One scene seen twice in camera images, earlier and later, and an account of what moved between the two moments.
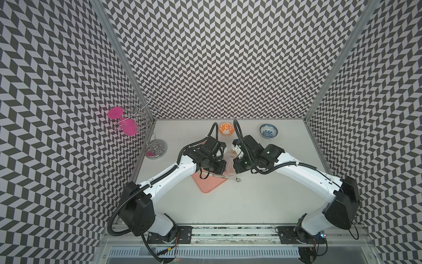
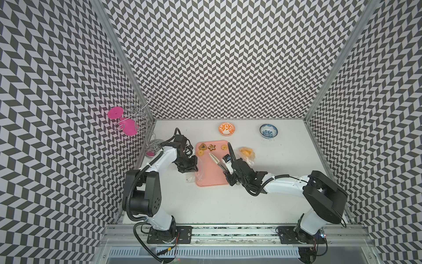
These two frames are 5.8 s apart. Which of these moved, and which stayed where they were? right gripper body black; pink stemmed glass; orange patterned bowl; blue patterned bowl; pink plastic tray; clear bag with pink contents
Moved: pink plastic tray; right gripper body black; clear bag with pink contents
Stayed: orange patterned bowl; pink stemmed glass; blue patterned bowl
